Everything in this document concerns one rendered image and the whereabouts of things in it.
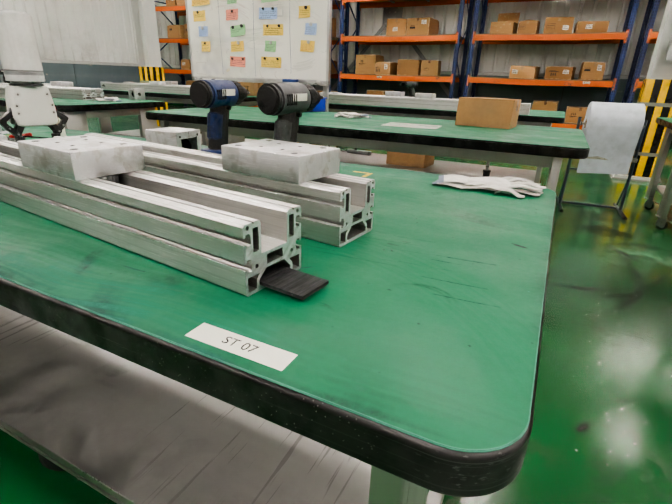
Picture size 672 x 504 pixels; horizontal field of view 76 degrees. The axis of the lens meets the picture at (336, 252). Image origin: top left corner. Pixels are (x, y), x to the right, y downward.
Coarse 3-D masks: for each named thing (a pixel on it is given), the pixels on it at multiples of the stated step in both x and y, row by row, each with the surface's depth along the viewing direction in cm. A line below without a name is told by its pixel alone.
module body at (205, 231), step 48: (0, 144) 89; (0, 192) 78; (48, 192) 67; (96, 192) 59; (144, 192) 56; (192, 192) 59; (144, 240) 56; (192, 240) 50; (240, 240) 47; (288, 240) 52; (240, 288) 48
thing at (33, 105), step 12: (12, 84) 106; (24, 84) 106; (36, 84) 108; (12, 96) 106; (24, 96) 107; (36, 96) 109; (48, 96) 112; (12, 108) 107; (24, 108) 108; (36, 108) 110; (48, 108) 112; (12, 120) 110; (24, 120) 109; (36, 120) 111; (48, 120) 113
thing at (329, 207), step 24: (144, 144) 93; (168, 168) 81; (192, 168) 75; (216, 168) 72; (240, 192) 71; (264, 192) 68; (288, 192) 66; (312, 192) 62; (336, 192) 60; (360, 192) 66; (312, 216) 65; (336, 216) 61; (360, 216) 67; (336, 240) 62
